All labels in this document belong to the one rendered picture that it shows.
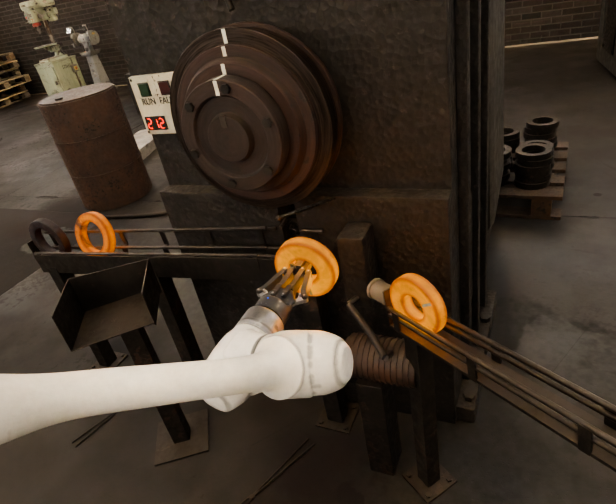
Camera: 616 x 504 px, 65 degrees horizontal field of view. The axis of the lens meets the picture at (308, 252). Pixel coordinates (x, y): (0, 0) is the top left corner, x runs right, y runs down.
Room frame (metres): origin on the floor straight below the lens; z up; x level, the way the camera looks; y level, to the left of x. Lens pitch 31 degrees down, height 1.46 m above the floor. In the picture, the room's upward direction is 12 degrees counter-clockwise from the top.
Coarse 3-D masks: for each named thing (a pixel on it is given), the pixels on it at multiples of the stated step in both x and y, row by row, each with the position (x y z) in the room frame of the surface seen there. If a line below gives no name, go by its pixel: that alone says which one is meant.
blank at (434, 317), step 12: (408, 276) 0.93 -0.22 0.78; (420, 276) 0.92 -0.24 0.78; (396, 288) 0.95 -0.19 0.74; (408, 288) 0.91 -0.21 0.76; (420, 288) 0.88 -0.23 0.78; (432, 288) 0.88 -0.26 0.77; (396, 300) 0.95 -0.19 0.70; (408, 300) 0.94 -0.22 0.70; (420, 300) 0.88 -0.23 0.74; (432, 300) 0.86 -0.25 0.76; (408, 312) 0.92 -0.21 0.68; (420, 312) 0.92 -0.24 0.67; (432, 312) 0.85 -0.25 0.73; (444, 312) 0.85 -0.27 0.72; (432, 324) 0.85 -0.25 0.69; (444, 324) 0.85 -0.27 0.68
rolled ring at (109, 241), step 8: (80, 216) 1.75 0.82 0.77; (88, 216) 1.73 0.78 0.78; (96, 216) 1.71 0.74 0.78; (104, 216) 1.73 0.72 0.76; (80, 224) 1.75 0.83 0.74; (96, 224) 1.71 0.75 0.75; (104, 224) 1.69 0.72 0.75; (80, 232) 1.75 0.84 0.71; (104, 232) 1.68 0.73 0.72; (112, 232) 1.69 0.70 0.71; (80, 240) 1.74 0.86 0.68; (88, 240) 1.76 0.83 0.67; (104, 240) 1.68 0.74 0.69; (112, 240) 1.68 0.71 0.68; (88, 248) 1.72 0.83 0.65; (104, 248) 1.67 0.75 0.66; (112, 248) 1.67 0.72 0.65
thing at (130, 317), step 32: (64, 288) 1.33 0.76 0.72; (96, 288) 1.39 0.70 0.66; (128, 288) 1.39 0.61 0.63; (160, 288) 1.40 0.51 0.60; (64, 320) 1.23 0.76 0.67; (96, 320) 1.31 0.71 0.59; (128, 320) 1.25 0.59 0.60; (192, 416) 1.38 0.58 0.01; (160, 448) 1.25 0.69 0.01; (192, 448) 1.22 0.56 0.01
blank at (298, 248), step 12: (288, 240) 1.01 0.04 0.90; (300, 240) 0.98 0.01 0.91; (312, 240) 0.98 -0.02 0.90; (288, 252) 0.99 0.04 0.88; (300, 252) 0.97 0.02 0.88; (312, 252) 0.95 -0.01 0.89; (324, 252) 0.95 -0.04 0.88; (276, 264) 1.01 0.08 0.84; (288, 264) 0.99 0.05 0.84; (312, 264) 0.96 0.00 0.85; (324, 264) 0.94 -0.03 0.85; (336, 264) 0.95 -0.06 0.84; (324, 276) 0.95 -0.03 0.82; (336, 276) 0.95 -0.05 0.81; (300, 288) 0.99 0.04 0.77; (312, 288) 0.97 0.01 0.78; (324, 288) 0.95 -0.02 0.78
